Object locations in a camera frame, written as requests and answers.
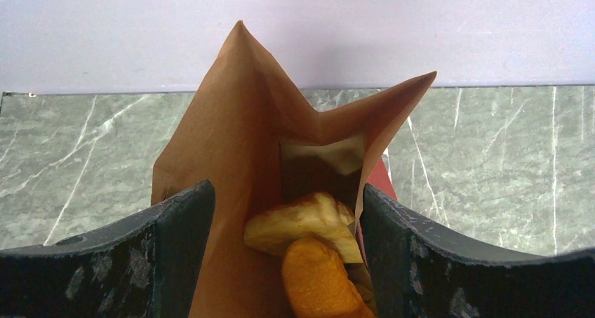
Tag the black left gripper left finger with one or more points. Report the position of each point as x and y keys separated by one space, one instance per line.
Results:
x=144 y=265

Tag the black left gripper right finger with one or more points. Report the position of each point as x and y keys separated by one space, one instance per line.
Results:
x=420 y=268

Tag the red brown paper bag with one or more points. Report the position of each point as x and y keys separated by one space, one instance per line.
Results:
x=251 y=132

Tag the orange fake bread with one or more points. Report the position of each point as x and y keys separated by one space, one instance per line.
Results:
x=317 y=284

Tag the yellow fake bread slice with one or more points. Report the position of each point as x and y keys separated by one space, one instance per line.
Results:
x=317 y=215

